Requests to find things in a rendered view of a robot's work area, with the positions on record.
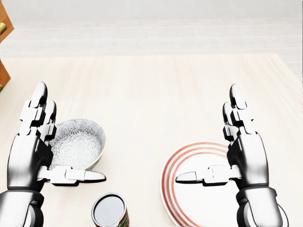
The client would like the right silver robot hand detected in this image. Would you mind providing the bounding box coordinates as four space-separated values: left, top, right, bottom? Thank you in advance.
175 83 270 192

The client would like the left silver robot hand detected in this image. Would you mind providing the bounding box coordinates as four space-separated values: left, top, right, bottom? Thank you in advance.
7 81 107 192

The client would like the grey floral patterned bowl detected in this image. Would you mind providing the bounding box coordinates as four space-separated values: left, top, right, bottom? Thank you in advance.
49 118 107 171

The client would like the white plate with red rings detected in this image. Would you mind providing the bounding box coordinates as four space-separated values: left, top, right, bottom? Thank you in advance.
160 142 241 227

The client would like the red and green printed tin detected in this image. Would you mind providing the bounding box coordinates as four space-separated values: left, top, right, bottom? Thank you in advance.
91 193 130 227

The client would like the wooden cabinet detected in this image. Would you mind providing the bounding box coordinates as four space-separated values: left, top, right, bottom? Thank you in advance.
0 0 15 93

